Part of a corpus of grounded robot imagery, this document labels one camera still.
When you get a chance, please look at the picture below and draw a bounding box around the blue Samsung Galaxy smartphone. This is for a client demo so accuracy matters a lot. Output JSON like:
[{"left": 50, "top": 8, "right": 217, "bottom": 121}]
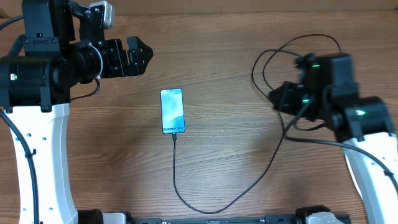
[{"left": 160, "top": 88, "right": 185, "bottom": 134}]

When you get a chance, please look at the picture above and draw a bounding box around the black USB charging cable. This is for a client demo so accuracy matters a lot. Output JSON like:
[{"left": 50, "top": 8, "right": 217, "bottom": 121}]
[{"left": 172, "top": 34, "right": 343, "bottom": 215}]

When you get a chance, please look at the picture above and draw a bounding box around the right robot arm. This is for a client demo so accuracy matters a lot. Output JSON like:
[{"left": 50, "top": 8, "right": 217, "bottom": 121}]
[{"left": 269, "top": 53, "right": 397, "bottom": 223}]

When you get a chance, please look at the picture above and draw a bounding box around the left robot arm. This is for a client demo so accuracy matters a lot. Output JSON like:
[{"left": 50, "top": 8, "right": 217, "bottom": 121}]
[{"left": 1, "top": 0, "right": 153, "bottom": 223}]

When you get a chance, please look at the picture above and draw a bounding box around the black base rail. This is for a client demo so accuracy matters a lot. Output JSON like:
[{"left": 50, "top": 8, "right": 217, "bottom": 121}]
[{"left": 77, "top": 205, "right": 352, "bottom": 224}]

